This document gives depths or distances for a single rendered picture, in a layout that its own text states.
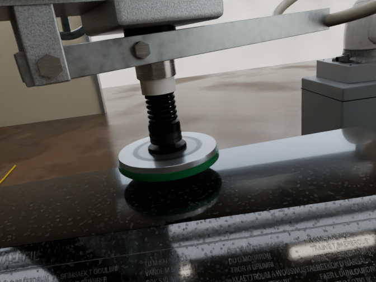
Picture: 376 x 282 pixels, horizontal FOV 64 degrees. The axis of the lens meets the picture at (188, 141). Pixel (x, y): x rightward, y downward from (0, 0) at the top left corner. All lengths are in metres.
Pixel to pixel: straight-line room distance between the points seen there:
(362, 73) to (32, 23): 1.37
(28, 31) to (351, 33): 1.41
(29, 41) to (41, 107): 5.33
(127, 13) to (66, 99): 5.18
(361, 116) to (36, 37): 1.34
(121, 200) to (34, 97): 5.26
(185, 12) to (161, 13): 0.04
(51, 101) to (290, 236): 5.40
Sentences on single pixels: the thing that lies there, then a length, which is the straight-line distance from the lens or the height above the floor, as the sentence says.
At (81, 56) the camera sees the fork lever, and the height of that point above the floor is 1.07.
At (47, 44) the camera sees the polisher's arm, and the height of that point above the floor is 1.09.
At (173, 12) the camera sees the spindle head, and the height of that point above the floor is 1.12.
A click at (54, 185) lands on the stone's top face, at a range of 0.74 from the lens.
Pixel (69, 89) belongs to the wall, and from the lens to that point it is 5.59.
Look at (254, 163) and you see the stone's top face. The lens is 0.67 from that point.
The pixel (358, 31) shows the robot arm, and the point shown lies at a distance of 1.62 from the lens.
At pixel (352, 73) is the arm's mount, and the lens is 1.55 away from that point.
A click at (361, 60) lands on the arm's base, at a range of 1.60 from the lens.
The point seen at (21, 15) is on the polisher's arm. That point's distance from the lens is 0.48.
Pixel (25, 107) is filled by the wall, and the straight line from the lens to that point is 5.89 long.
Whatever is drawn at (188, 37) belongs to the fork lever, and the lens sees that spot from 0.58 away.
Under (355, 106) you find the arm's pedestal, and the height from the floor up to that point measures 0.71.
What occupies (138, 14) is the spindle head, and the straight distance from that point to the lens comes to 0.49.
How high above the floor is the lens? 1.08
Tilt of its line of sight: 19 degrees down
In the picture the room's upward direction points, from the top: 7 degrees counter-clockwise
